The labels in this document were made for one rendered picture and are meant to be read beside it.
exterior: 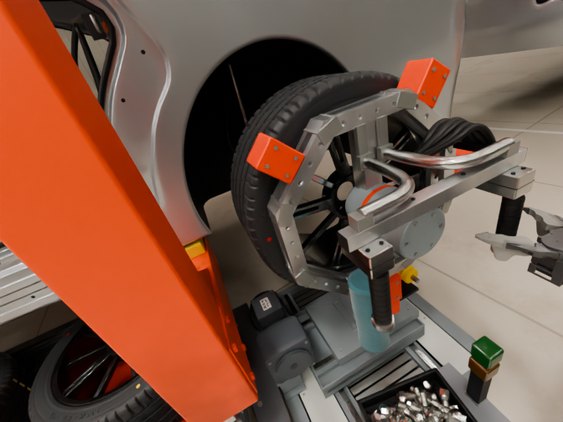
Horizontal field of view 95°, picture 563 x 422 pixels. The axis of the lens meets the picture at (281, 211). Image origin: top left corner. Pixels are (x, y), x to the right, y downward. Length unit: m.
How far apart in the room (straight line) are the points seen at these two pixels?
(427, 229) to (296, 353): 0.63
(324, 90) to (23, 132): 0.53
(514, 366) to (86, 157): 1.52
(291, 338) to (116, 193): 0.79
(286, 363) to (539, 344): 1.05
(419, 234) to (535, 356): 1.01
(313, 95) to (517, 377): 1.29
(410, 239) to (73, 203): 0.60
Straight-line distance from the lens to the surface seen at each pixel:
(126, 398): 1.09
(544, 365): 1.54
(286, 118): 0.62
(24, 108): 0.43
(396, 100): 0.67
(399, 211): 0.48
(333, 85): 0.67
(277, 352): 1.02
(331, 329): 1.24
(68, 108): 0.41
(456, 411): 0.75
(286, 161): 0.54
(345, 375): 1.21
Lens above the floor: 1.25
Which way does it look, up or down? 30 degrees down
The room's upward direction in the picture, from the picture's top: 17 degrees counter-clockwise
